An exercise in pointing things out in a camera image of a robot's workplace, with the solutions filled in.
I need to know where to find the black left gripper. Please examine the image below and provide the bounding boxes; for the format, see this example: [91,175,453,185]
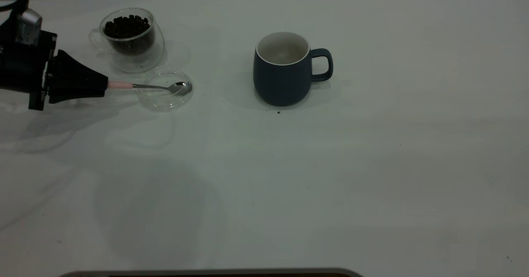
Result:
[0,19,109,111]

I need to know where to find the pink-handled metal spoon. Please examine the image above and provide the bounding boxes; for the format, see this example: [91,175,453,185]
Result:
[107,81,193,95]

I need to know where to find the dark blue ceramic mug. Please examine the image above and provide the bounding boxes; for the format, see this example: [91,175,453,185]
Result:
[253,31,334,107]

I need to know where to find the dark coffee beans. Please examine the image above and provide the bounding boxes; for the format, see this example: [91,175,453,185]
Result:
[103,14,155,55]

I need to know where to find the clear round glass lid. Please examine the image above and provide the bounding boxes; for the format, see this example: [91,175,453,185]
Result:
[138,68,195,111]

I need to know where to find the clear double-wall glass cup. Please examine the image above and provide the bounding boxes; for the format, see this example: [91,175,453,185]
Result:
[88,7,166,74]

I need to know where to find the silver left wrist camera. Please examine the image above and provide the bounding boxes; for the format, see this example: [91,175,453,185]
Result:
[16,8,43,45]

